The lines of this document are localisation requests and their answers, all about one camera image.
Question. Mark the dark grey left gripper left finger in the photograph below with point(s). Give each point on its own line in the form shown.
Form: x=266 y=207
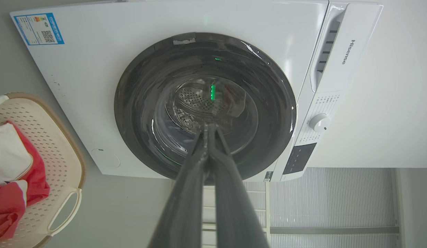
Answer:
x=185 y=203

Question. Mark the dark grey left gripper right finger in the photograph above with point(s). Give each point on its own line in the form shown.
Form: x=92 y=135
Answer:
x=234 y=206

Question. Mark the cream perforated laundry basket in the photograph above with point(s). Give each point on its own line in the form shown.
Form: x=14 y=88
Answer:
x=54 y=162

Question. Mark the round dark washing machine door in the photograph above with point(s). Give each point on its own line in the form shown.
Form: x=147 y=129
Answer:
x=148 y=96

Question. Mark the white washing machine control knob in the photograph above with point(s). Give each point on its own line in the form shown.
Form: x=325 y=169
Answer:
x=319 y=122

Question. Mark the white Hisense washing machine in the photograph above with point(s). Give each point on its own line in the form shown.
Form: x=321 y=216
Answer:
x=96 y=86

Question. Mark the red and white garment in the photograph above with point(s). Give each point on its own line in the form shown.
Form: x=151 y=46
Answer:
x=13 y=186

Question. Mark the white detergent drawer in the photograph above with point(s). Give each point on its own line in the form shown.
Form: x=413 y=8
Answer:
x=341 y=51

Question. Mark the blue energy label sticker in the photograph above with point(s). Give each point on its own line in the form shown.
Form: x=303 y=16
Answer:
x=39 y=28

